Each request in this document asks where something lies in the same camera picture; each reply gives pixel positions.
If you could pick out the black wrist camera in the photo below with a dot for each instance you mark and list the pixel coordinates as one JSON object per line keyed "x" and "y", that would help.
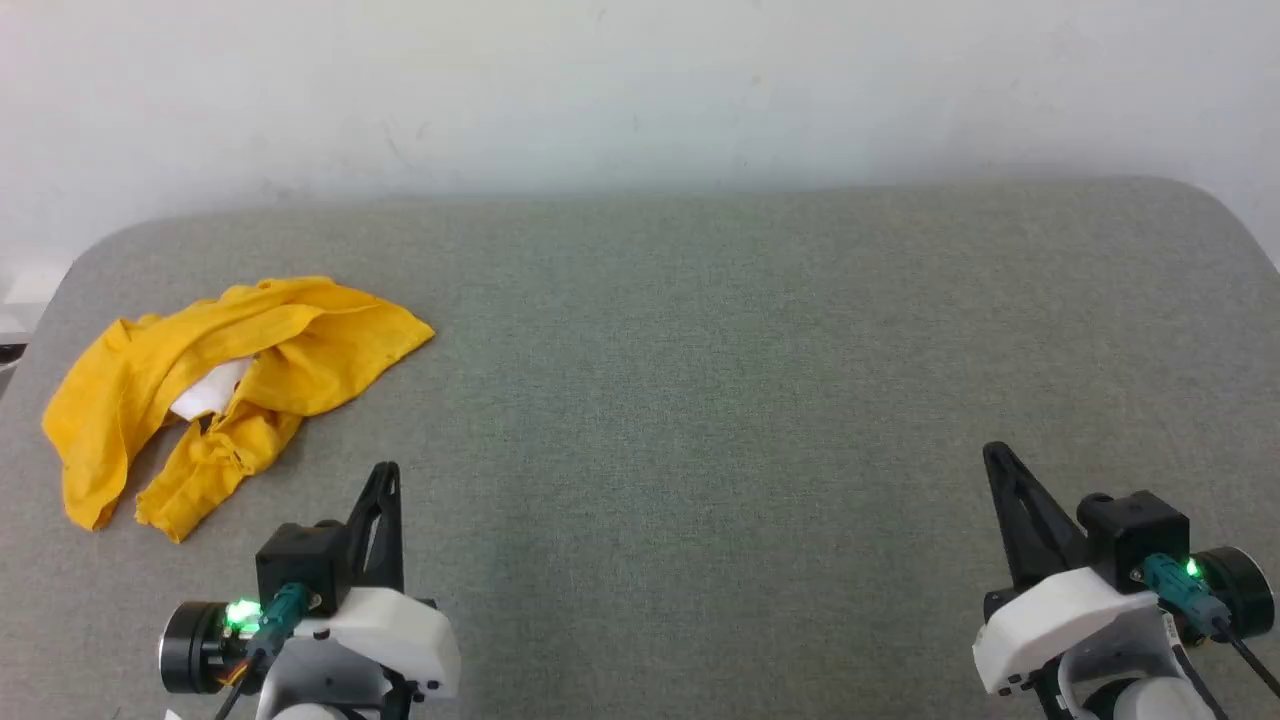
{"x": 300, "y": 560}
{"x": 1140, "y": 530}

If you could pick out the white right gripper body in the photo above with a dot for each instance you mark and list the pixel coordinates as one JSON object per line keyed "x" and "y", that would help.
{"x": 1060, "y": 615}

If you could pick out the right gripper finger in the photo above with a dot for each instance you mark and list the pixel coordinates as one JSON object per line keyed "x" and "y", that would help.
{"x": 1035, "y": 545}

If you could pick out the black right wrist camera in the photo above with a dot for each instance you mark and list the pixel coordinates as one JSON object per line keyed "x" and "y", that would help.
{"x": 1140, "y": 530}

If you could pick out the black baseboard strip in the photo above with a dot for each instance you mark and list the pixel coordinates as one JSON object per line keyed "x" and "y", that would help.
{"x": 12, "y": 353}

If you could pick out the grey fabric sofa cushion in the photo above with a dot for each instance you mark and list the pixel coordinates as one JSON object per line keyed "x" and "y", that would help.
{"x": 700, "y": 400}

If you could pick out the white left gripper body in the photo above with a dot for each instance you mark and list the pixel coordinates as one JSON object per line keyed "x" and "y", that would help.
{"x": 400, "y": 635}

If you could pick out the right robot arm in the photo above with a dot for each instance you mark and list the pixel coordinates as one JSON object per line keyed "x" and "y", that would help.
{"x": 1240, "y": 590}

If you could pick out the white wall socket box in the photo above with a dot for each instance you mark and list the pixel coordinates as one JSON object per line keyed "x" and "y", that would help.
{"x": 35, "y": 285}

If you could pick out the yellow cartoon face shirt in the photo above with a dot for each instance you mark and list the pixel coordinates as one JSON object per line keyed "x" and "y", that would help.
{"x": 140, "y": 370}

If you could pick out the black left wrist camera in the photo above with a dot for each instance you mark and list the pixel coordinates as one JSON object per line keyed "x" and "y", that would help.
{"x": 300, "y": 560}

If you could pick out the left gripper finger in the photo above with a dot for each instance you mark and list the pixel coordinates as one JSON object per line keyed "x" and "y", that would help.
{"x": 390, "y": 560}

